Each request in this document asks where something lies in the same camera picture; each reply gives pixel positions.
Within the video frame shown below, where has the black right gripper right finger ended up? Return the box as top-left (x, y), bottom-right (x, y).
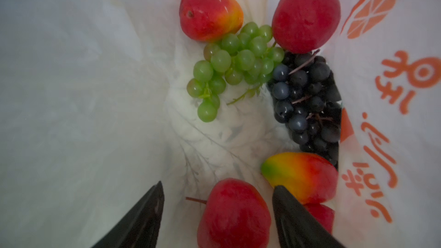
top-left (272, 186), bottom-right (344, 248)

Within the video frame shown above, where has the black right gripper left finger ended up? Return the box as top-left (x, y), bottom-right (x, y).
top-left (93, 182), bottom-right (165, 248)

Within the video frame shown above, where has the red yellow mango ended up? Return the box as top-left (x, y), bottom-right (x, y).
top-left (261, 152), bottom-right (338, 204)

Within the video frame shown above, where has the dark red apple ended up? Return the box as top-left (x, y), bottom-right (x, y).
top-left (186, 178), bottom-right (272, 248)

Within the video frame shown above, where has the cream plastic bag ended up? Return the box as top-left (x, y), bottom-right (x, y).
top-left (1, 0), bottom-right (441, 248)

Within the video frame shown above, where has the red yellow peach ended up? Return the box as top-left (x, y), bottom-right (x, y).
top-left (179, 0), bottom-right (244, 42)

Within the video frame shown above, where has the dark purple grape bunch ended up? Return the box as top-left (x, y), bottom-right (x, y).
top-left (267, 51), bottom-right (342, 168)

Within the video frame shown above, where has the green grape bunch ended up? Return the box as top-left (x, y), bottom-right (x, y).
top-left (187, 22), bottom-right (285, 122)

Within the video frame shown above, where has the red fruit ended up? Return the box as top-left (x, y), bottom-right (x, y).
top-left (272, 0), bottom-right (341, 54)

